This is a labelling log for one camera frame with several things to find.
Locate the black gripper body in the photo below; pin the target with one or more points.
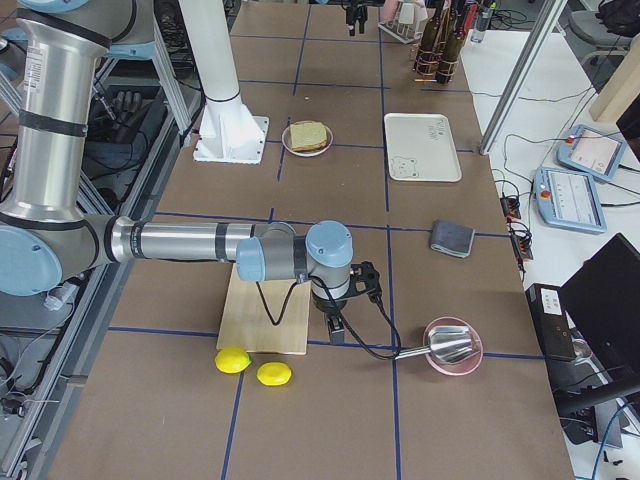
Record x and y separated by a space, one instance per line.
354 14
327 306

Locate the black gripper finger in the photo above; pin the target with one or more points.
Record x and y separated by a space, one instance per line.
332 327
339 330

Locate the bread slice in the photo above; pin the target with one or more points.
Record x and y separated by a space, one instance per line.
307 136

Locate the grey round plate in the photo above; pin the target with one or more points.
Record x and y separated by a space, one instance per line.
286 142

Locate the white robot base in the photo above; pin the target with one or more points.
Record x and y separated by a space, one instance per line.
228 132

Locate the cream bear serving tray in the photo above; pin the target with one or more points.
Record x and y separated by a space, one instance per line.
420 147

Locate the wooden cutting board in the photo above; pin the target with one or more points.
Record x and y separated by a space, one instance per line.
268 318

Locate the yellow lemon half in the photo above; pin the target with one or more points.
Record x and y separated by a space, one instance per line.
274 374

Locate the dark green wine bottle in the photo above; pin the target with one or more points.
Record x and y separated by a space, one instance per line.
452 36

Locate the whole yellow lemon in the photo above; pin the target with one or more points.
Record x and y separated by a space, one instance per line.
232 360

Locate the metal spoon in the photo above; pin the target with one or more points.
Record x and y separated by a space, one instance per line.
447 344

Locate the pink bowl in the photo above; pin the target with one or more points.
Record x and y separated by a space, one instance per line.
467 366

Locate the folded grey cloth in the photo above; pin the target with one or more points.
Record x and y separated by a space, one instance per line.
451 238

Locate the near blue teach pendant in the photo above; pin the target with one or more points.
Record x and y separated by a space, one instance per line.
568 200

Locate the blue teach pendant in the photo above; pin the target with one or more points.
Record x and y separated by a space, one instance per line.
589 150
568 200

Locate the black monitor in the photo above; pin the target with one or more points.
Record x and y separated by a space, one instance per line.
602 299

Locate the far blue teach pendant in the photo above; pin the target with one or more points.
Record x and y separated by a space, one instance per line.
589 150

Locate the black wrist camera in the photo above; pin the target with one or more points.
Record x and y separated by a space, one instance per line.
365 279

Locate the white wire rack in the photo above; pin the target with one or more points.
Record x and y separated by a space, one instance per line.
404 20

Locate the copper wire bottle rack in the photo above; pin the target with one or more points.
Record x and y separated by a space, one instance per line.
437 66

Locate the aluminium frame post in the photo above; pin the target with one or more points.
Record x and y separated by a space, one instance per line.
543 26

